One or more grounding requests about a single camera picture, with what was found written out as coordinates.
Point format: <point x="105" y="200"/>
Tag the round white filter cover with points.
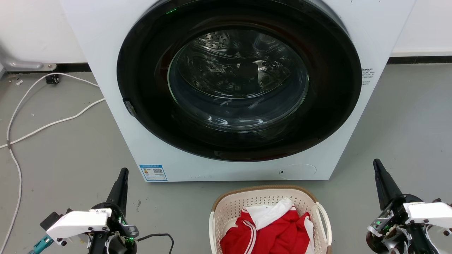
<point x="300" y="171"/>

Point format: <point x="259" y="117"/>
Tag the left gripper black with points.
<point x="118" y="225"/>

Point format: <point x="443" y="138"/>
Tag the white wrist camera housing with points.
<point x="77" y="223"/>
<point x="430" y="213"/>

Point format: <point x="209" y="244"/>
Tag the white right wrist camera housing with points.
<point x="430" y="213"/>

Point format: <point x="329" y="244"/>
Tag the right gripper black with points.
<point x="388" y="225"/>

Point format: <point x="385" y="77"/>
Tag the black round washer door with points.
<point x="148" y="70"/>

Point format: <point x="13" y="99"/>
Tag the steel washer drum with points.
<point x="212" y="44"/>

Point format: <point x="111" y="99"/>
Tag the blue energy label sticker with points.
<point x="153" y="173"/>

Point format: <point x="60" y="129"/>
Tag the red and white garment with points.
<point x="279" y="233"/>

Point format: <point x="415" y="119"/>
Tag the grey metal pipe bracket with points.
<point x="21" y="64"/>

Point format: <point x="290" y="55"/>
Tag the black box behind left housing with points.
<point x="53" y="218"/>

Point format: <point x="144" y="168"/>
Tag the teal plastic connector piece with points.
<point x="40" y="244"/>

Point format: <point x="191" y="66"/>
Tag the small black floor bracket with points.
<point x="52" y="78"/>

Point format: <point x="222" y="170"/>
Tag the cream plastic laundry basket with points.
<point x="229" y="208"/>

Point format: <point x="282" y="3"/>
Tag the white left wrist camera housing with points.
<point x="77" y="223"/>

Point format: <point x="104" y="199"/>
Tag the small printed text sticker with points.
<point x="367" y="76"/>

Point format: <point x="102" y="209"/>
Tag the white front-load washing machine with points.
<point x="106" y="53"/>

